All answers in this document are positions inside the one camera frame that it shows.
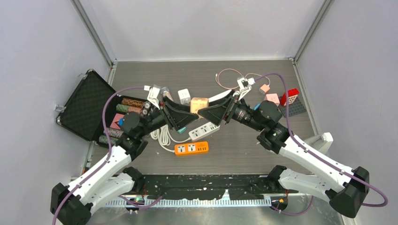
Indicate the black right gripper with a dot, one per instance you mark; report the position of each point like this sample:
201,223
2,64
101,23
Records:
216,113

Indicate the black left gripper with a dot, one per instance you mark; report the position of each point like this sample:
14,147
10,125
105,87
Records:
177,119

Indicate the white cube socket adapter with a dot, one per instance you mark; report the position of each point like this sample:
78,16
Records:
184,96

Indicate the tan cube socket adapter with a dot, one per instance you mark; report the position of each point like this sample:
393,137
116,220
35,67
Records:
198,103

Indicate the pink cube socket adapter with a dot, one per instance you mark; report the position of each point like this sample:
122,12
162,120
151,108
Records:
272,97

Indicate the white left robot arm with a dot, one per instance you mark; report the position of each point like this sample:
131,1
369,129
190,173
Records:
76,202

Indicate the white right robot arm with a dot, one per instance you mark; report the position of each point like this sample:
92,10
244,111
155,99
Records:
341,186

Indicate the teal plug adapter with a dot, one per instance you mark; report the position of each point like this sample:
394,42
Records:
181,130

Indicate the white multicolour power strip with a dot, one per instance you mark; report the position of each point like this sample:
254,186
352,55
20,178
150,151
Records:
217,96

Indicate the white usb power strip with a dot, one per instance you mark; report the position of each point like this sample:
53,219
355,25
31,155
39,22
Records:
203,131

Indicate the orange power strip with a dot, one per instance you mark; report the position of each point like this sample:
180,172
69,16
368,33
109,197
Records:
187,149

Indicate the red toy brick block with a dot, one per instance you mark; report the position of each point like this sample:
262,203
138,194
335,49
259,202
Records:
290,97

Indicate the dark grey brick baseplate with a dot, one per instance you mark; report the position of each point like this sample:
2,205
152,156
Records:
295,108

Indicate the black poker chip case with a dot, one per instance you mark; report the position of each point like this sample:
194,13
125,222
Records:
84,113

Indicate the white box device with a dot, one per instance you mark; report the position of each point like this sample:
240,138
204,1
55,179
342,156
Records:
321,142

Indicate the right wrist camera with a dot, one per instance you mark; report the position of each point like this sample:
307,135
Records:
244,86

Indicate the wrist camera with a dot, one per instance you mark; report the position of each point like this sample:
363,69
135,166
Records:
153,92
244,86

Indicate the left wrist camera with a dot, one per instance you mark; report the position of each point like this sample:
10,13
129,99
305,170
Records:
153,92

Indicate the pink charger with cable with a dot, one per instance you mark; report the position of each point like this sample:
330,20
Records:
264,89

